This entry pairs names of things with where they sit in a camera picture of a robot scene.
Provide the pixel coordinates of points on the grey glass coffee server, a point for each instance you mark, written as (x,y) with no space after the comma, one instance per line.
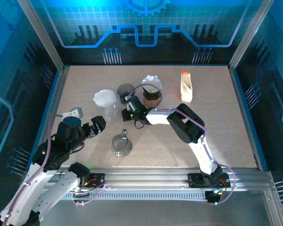
(121,146)

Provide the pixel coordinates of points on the clear coffee dripper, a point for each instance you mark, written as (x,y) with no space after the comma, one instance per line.
(106,104)

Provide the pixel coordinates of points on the black electronics box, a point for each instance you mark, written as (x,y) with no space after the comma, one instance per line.
(212,196)

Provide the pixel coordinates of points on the clear coffee server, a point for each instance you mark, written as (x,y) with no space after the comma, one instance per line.
(113,115)

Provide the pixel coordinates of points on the table side rail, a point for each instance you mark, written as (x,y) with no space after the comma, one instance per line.
(50,113)
(247,117)

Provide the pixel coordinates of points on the smoke grey coffee dripper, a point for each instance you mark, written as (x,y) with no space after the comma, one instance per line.
(125,89)

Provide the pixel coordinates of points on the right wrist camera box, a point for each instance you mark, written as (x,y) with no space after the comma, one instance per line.
(134,102)

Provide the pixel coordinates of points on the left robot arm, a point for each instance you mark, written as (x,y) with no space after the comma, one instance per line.
(21,200)

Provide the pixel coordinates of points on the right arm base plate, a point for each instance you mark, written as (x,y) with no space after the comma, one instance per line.
(195,181)

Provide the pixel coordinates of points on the orange coffee server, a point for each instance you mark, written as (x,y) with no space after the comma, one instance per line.
(148,103)

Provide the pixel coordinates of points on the aluminium mounting rail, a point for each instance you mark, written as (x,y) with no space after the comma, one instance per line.
(143,179)

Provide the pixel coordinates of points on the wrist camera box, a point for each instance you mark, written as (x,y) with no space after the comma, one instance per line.
(74,112)
(134,102)

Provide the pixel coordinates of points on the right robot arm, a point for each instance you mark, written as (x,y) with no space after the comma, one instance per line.
(202,153)

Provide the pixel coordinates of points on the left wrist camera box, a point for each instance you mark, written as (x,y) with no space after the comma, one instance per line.
(74,112)

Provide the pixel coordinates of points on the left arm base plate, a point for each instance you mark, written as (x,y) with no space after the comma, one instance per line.
(96,181)

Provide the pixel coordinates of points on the aluminium frame post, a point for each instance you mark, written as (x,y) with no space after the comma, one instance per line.
(248,37)
(44,37)

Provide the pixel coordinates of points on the grey metal front tray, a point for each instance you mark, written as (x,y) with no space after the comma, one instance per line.
(141,212)

